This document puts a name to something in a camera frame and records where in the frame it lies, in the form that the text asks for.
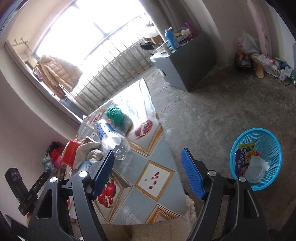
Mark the cream fluffy blanket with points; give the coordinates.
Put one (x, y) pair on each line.
(161, 231)

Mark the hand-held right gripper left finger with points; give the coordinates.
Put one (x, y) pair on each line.
(104, 173)

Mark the beige puffer jacket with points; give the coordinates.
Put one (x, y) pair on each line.
(60, 71)

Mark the blue bottle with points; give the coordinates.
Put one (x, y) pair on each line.
(172, 39)

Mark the clear plastic bottle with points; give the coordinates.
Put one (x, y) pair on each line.
(111, 139)

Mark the small white bottle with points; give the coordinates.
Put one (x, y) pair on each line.
(166, 48)

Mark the purple snack bag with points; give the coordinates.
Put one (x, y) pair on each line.
(244, 160)

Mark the brown cardboard piece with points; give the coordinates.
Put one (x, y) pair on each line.
(259, 70)

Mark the red paper bag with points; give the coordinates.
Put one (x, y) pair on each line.
(70, 153)

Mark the white plastic bag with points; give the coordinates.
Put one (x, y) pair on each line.
(248, 42)

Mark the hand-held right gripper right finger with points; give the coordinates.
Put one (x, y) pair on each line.
(192, 173)

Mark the blue mesh basket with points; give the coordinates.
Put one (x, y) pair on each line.
(270, 148)

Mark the beige cloth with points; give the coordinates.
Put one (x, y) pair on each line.
(85, 150)

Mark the grey cabinet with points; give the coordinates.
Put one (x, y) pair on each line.
(185, 67)

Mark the metal balcony railing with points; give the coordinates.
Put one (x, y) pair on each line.
(115, 67)

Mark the black flat box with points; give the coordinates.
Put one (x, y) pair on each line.
(146, 46)

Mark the green plastic bag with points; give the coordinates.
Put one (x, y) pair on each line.
(114, 114)

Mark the cardboard box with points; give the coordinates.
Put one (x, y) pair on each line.
(157, 39)

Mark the pink bottle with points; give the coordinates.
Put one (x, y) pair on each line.
(189, 25)

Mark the light blue pack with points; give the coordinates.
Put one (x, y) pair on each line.
(84, 166)

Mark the wall coat hooks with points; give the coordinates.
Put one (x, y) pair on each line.
(19, 42)

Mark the white plastic cup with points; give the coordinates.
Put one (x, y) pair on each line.
(256, 169)

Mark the dark box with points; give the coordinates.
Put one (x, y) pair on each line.
(242, 60)

